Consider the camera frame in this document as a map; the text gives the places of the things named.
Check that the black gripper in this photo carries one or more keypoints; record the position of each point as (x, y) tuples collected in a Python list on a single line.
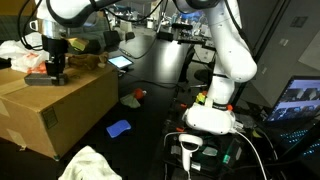
[(55, 50)]

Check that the white plastic bag orange print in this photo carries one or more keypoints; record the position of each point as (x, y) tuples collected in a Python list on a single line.
[(20, 57)]

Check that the white cloth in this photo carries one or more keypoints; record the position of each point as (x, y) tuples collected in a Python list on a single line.
[(88, 165)]

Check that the black office chair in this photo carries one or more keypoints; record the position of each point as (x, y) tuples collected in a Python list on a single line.
[(201, 76)]

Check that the orange black clamp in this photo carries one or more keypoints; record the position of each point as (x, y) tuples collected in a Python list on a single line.
[(183, 105), (180, 129)]

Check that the blue cloth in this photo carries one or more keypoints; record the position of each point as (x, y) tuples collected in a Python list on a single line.
[(118, 128)]

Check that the tablet with lit screen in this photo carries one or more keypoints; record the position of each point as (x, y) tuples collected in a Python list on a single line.
[(120, 61)]

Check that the brown plush toy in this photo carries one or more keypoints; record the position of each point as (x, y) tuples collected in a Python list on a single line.
[(86, 61)]

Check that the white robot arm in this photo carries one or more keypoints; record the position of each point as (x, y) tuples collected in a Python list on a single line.
[(230, 50)]

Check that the large cardboard box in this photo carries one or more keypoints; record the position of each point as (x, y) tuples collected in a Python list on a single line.
[(73, 106)]

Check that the white VR controller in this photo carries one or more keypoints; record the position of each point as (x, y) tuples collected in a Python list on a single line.
[(188, 146)]

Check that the yellow emergency stop box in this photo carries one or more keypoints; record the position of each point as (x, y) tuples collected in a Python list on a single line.
[(200, 98)]

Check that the dark grey chair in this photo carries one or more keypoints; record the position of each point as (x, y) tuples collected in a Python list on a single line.
[(111, 37)]

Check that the red and green plush toy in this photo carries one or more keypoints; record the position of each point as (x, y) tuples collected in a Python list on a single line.
[(133, 98)]

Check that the open laptop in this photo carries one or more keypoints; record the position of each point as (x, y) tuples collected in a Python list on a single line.
[(296, 100)]

